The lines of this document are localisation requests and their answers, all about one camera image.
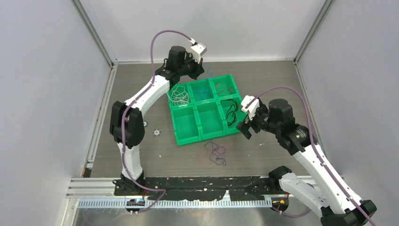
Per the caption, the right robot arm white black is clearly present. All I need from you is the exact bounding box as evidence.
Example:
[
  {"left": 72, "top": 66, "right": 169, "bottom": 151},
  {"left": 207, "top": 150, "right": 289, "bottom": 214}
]
[{"left": 237, "top": 96, "right": 377, "bottom": 226}]

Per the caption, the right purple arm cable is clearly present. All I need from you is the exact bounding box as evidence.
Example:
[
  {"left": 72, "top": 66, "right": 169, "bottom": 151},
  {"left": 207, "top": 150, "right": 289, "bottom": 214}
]
[{"left": 246, "top": 86, "right": 378, "bottom": 226}]

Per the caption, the blue cable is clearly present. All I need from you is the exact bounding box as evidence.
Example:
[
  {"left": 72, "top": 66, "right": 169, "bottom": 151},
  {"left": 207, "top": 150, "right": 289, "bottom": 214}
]
[{"left": 196, "top": 67, "right": 214, "bottom": 99}]

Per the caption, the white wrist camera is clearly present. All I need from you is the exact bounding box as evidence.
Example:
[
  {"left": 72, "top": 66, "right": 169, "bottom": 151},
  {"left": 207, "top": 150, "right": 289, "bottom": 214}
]
[
  {"left": 190, "top": 42, "right": 207, "bottom": 63},
  {"left": 240, "top": 95, "right": 260, "bottom": 120}
]

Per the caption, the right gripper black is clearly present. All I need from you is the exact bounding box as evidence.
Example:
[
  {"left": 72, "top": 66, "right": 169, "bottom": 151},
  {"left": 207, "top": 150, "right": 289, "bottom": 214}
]
[{"left": 236, "top": 104, "right": 280, "bottom": 139}]

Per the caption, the coloured cable bundle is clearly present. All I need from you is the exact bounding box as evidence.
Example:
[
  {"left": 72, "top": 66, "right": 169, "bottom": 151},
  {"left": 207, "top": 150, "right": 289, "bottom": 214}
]
[{"left": 204, "top": 141, "right": 227, "bottom": 167}]

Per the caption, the white cable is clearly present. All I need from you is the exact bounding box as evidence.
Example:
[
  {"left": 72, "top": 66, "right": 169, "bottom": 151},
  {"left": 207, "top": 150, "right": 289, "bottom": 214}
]
[{"left": 168, "top": 86, "right": 191, "bottom": 106}]

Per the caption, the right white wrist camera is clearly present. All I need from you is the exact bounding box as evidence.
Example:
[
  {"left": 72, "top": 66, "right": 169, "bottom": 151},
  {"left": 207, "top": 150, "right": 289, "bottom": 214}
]
[{"left": 240, "top": 95, "right": 260, "bottom": 120}]

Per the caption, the black cable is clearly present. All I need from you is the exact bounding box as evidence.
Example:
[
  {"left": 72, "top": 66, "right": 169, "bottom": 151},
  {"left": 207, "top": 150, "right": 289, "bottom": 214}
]
[{"left": 222, "top": 99, "right": 239, "bottom": 126}]

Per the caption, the red cable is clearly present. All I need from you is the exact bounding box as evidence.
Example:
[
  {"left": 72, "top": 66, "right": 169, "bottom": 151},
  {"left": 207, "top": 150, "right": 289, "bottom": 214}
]
[{"left": 215, "top": 81, "right": 234, "bottom": 97}]

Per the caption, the green plastic bin tray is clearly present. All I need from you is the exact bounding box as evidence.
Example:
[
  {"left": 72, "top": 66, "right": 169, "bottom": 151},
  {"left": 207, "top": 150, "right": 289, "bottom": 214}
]
[{"left": 167, "top": 74, "right": 245, "bottom": 146}]

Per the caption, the perforated metal rail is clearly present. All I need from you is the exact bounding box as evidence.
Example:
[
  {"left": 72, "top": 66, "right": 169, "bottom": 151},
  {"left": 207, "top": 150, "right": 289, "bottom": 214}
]
[{"left": 77, "top": 197, "right": 272, "bottom": 209}]

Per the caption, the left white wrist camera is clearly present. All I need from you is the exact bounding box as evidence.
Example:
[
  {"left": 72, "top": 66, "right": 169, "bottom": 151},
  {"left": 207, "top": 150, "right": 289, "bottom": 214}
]
[{"left": 190, "top": 42, "right": 207, "bottom": 63}]

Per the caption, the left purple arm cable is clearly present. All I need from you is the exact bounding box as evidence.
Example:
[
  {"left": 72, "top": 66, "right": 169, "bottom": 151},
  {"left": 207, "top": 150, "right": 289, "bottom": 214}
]
[{"left": 120, "top": 30, "right": 197, "bottom": 214}]

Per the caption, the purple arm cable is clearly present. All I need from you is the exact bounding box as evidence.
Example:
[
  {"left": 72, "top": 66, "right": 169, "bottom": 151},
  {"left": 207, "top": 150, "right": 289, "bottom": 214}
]
[
  {"left": 120, "top": 30, "right": 197, "bottom": 214},
  {"left": 246, "top": 86, "right": 378, "bottom": 226}
]

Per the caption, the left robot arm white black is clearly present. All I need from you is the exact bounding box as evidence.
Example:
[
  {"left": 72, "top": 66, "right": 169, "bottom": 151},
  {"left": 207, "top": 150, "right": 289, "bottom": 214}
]
[{"left": 110, "top": 43, "right": 207, "bottom": 195}]

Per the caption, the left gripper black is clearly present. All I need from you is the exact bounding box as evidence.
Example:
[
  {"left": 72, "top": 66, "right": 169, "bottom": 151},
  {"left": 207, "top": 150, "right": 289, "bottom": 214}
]
[{"left": 178, "top": 53, "right": 204, "bottom": 81}]

